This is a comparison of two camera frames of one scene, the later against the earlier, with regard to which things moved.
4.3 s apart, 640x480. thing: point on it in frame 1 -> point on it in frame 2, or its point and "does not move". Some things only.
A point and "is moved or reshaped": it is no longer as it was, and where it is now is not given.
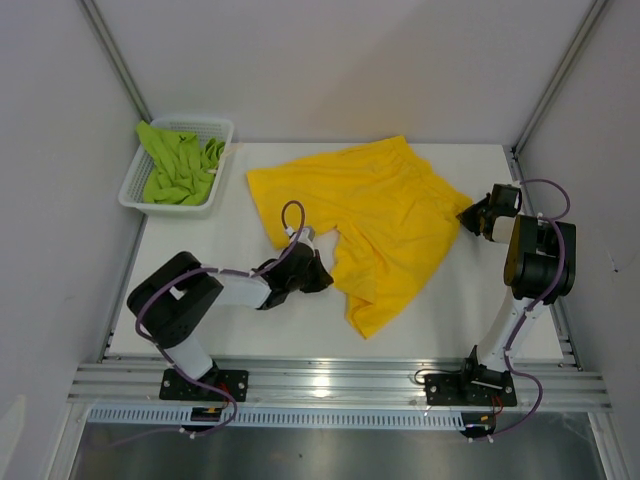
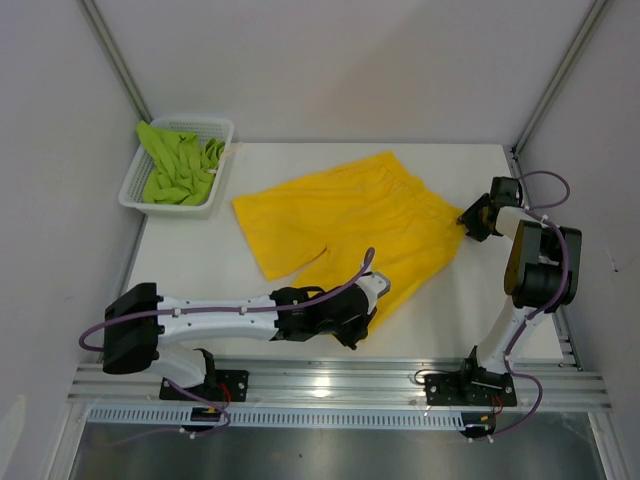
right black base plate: x=452 y=389 does not move
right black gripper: x=466 y=217 does not move
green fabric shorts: x=182 y=173 does not move
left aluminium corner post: x=100 y=26 does not move
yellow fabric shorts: x=397 y=221 is moved or reshaped
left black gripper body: x=307 y=284 -> x=349 y=332
